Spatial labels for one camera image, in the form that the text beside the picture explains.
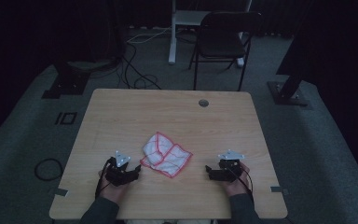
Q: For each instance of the black folding chair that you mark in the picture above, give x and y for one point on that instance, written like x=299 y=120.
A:
x=222 y=37

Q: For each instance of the white cloth with red grid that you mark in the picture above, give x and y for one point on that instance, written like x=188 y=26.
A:
x=167 y=155

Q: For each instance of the black stand with square base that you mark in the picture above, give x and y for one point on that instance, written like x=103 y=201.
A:
x=68 y=84

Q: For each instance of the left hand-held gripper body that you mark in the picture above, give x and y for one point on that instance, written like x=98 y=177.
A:
x=119 y=174

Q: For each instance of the grey tape strip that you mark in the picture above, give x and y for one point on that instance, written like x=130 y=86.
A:
x=278 y=189
x=60 y=192

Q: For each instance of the round grey stand base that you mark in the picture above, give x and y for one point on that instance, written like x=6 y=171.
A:
x=90 y=64

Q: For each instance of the person's left hand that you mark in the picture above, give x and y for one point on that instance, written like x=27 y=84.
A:
x=113 y=193

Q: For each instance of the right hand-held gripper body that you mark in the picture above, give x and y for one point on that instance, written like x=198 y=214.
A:
x=230 y=169

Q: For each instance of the black slanted post with base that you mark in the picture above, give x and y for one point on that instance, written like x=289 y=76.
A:
x=287 y=90

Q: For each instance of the white desk frame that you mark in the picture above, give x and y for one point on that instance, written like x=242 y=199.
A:
x=180 y=18

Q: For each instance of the grey table grommet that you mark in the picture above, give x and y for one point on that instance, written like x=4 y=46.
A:
x=203 y=103

